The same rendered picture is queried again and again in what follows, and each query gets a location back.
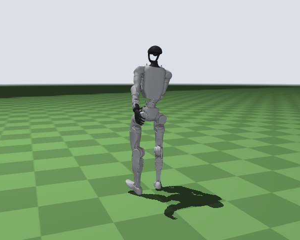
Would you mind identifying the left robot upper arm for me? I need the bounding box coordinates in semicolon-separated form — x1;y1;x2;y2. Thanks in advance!
133;66;145;93

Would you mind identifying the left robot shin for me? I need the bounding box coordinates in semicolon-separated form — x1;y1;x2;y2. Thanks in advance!
132;148;144;187

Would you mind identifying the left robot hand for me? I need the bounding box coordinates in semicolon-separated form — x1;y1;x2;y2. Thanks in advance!
133;103;145;126

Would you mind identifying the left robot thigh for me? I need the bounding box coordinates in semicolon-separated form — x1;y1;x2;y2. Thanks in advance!
129;111;146;158

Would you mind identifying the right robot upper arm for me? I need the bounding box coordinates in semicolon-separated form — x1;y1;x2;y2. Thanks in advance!
161;69;172;96

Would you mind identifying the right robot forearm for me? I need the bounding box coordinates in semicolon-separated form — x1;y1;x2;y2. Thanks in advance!
152;95;164;104

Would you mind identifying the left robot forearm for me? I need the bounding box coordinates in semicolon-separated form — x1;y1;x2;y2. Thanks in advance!
130;85;140;109

